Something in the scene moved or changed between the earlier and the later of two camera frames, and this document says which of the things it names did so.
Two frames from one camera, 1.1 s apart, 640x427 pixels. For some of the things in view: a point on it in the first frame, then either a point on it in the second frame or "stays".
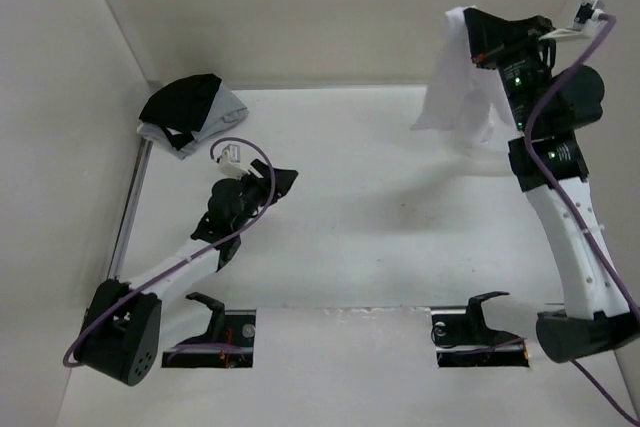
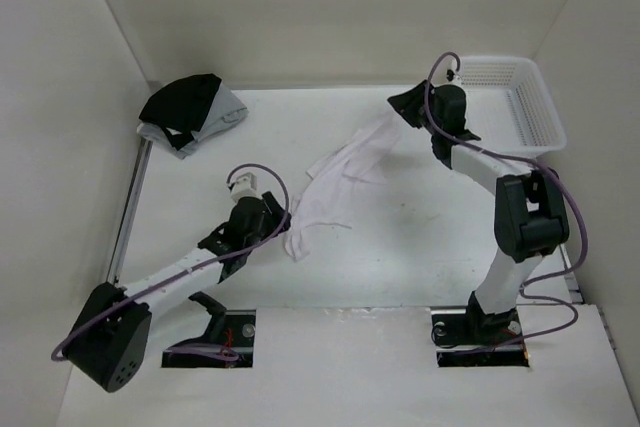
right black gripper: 496,39 -> 408,102
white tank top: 462,97 -> 323,198
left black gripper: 284,181 -> 273,216
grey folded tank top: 225,110 stays
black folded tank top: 181,106 stays
